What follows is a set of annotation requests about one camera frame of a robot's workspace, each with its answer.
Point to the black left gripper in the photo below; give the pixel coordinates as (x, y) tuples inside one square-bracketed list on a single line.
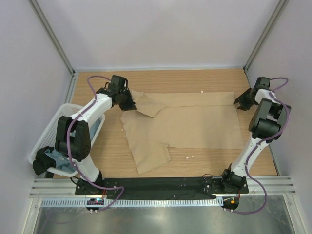
[(130, 105)]

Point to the right aluminium corner post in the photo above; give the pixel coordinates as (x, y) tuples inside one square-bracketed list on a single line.
[(281, 4)]

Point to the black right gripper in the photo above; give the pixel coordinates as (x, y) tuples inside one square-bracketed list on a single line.
[(241, 99)]

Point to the blue grey t shirt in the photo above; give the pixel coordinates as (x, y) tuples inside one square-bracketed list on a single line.
[(63, 163)]

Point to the left aluminium corner post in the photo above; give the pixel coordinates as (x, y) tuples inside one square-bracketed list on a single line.
[(50, 33)]

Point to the white plastic laundry basket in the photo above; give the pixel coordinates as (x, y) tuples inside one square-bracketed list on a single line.
[(48, 137)]

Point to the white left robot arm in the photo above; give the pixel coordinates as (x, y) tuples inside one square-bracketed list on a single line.
[(73, 133)]

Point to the white slotted cable duct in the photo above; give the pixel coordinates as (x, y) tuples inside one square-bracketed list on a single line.
[(96, 202)]

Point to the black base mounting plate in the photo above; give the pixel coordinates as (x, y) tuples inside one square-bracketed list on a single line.
[(162, 188)]

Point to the aluminium corner post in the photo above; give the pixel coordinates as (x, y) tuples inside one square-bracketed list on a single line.
[(281, 4), (50, 33)]

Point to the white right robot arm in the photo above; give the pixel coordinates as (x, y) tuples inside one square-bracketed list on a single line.
[(267, 124)]

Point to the aluminium frame rail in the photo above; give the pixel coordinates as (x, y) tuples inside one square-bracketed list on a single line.
[(63, 187)]

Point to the black t shirt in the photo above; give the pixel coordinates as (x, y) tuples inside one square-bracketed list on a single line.
[(43, 161)]

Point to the beige t shirt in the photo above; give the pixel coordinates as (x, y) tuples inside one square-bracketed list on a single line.
[(179, 120)]

